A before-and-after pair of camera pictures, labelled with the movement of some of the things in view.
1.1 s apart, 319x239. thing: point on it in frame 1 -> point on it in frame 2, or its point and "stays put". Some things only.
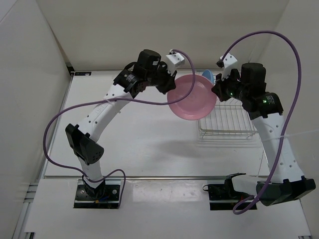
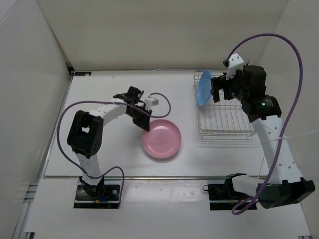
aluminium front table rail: [134, 177] stays put
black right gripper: [219, 88] stays put
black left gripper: [170, 84] -> [143, 123]
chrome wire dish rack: [229, 118] stays put
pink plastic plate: [200, 102] -> [163, 140]
